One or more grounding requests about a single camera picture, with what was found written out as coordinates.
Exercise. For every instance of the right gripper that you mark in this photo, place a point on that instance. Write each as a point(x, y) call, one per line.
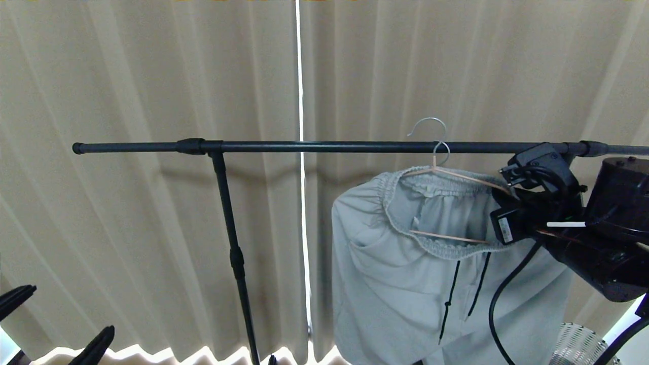
point(608, 268)

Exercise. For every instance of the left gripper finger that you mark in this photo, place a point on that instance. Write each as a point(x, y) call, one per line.
point(15, 300)
point(94, 350)

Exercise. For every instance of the pink clothes hanger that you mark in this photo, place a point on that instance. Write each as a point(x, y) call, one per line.
point(434, 162)

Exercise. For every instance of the pale grey shorts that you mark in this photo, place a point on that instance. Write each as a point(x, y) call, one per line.
point(395, 294)

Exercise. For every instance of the white laundry basket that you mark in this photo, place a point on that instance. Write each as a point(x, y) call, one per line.
point(578, 344)

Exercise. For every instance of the black clothes rack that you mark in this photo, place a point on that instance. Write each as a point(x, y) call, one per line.
point(329, 147)

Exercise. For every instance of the beige curtain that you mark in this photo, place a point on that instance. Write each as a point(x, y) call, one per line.
point(152, 76)

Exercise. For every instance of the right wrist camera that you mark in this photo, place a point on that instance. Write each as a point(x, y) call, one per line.
point(542, 159)

